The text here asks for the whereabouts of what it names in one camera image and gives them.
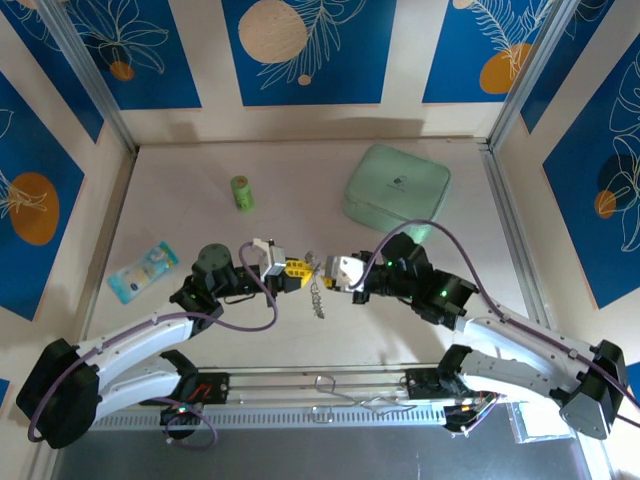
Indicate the gold keyring with metal clips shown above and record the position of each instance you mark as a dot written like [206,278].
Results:
[318,305]

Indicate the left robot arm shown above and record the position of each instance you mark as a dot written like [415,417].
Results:
[140,340]

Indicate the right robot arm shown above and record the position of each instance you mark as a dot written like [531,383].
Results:
[525,340]

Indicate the light blue wipes packet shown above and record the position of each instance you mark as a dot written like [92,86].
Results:
[145,270]

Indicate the green can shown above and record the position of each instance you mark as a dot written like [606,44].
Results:
[242,192]

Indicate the mint green zip pouch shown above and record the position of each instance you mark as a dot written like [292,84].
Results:
[390,185]

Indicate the clear plastic box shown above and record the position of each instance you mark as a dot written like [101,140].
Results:
[530,425]

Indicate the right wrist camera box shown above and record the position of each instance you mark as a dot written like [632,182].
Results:
[347,272]

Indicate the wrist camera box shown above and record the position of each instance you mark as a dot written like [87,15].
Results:
[347,272]
[272,260]

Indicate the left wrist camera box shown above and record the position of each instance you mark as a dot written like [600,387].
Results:
[272,260]

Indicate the aluminium front rail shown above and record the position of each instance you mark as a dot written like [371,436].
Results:
[280,382]

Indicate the left aluminium corner post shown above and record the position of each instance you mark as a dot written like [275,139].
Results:
[92,75]

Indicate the aluminium corner post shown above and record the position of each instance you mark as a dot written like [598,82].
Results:
[529,75]
[92,75]

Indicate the right aluminium corner post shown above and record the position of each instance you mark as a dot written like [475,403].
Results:
[529,75]

